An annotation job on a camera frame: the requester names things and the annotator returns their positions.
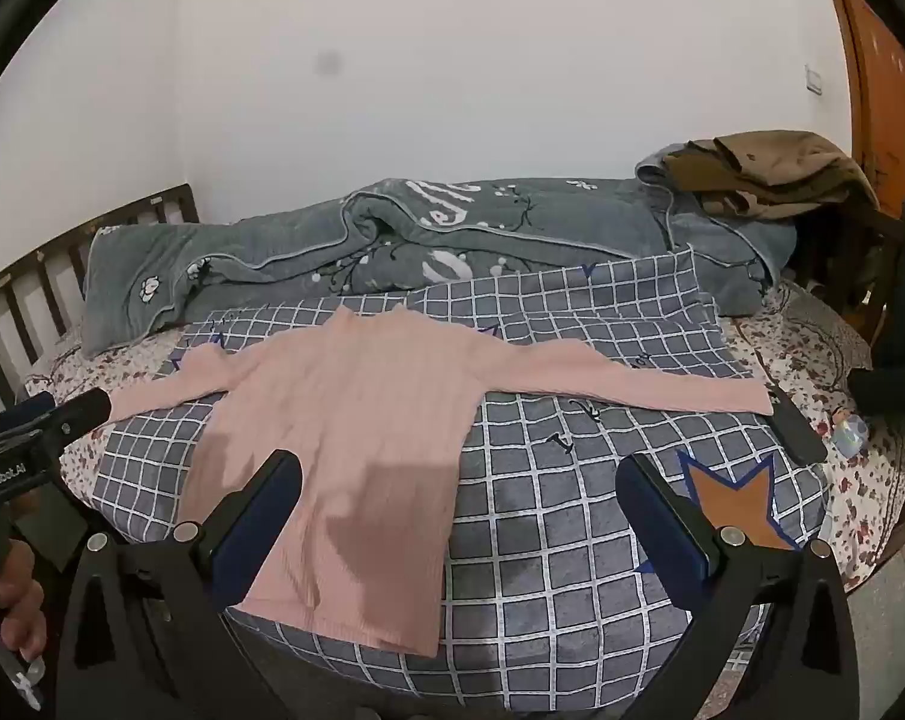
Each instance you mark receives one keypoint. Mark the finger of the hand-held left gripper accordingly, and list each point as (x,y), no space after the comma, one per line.
(81,411)
(29,411)

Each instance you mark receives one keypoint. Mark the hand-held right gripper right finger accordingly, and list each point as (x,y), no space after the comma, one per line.
(666,532)

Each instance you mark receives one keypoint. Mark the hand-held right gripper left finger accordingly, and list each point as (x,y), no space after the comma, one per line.
(253,540)

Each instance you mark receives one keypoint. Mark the pink knit sweater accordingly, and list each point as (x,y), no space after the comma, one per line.
(347,427)

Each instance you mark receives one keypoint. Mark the person's left hand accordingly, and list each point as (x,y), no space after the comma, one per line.
(17,607)

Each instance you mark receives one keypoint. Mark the grey checked star blanket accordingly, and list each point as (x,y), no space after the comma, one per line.
(557,540)

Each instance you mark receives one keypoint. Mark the dark wooden headboard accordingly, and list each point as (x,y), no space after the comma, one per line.
(2,292)

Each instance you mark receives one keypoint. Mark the black smartphone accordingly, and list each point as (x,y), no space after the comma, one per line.
(797,431)

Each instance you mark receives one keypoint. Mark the small blue bottle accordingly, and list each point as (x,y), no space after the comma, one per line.
(849,436)

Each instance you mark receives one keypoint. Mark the floral bed sheet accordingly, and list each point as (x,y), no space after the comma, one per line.
(797,349)

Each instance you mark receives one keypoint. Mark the grey-green printed quilt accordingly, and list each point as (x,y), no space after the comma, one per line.
(272,255)

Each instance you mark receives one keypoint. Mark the dark wooden footboard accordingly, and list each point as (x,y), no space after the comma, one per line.
(827,240)

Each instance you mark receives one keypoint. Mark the brown jacket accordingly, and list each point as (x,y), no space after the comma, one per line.
(767,172)

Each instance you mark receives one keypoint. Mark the orange wooden door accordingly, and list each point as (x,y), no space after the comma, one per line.
(887,105)

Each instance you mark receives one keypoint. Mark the white wall switch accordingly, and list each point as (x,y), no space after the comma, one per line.
(813,80)

